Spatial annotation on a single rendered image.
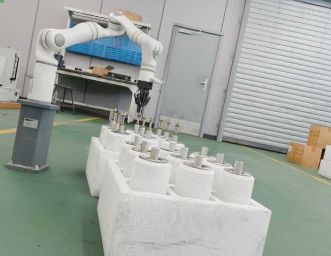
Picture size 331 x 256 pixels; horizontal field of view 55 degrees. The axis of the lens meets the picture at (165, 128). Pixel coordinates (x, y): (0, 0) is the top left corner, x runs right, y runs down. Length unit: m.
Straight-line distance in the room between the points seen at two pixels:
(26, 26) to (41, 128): 5.65
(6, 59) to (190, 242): 4.35
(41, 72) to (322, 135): 4.06
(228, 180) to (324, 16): 6.63
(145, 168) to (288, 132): 6.17
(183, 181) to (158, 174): 0.08
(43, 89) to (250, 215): 1.02
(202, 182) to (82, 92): 5.84
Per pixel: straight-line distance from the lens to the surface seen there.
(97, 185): 1.26
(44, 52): 1.54
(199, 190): 0.80
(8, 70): 4.89
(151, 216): 0.75
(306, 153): 4.82
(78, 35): 1.57
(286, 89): 6.82
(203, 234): 0.81
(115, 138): 1.26
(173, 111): 6.37
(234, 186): 0.85
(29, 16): 7.07
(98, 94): 6.48
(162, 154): 1.02
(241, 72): 6.56
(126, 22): 1.72
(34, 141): 1.48
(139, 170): 0.76
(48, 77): 1.49
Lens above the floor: 0.38
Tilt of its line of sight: 3 degrees down
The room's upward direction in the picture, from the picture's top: 11 degrees clockwise
